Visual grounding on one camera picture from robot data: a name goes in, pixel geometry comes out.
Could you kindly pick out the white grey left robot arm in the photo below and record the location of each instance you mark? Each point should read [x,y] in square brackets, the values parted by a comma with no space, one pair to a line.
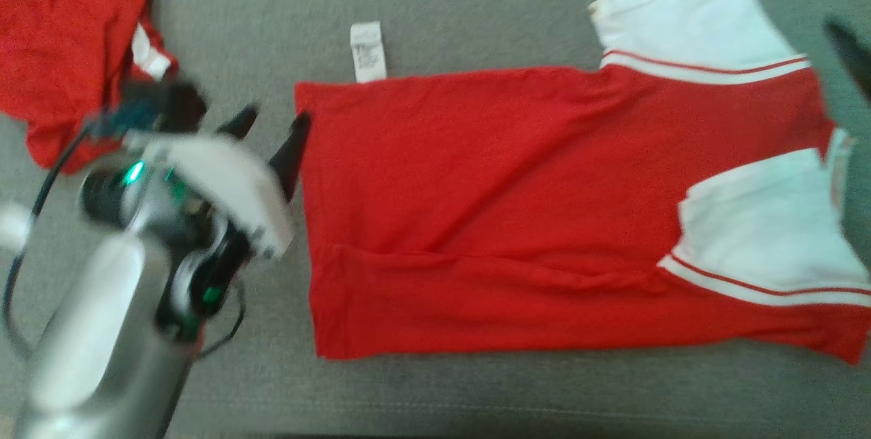
[88,330]

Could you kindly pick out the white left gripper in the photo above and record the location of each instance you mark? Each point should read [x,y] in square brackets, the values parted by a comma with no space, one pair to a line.
[231,187]

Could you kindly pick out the red shorts with white panels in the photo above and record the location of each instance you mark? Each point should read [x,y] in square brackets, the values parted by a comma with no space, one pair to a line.
[68,30]

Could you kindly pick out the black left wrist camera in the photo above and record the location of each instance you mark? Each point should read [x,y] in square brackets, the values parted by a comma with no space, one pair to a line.
[163,107]

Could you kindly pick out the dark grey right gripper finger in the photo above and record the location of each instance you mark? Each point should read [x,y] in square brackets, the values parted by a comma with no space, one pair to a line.
[850,51]

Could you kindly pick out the red shirt with white sleeves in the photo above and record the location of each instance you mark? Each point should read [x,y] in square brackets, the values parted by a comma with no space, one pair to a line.
[476,187]

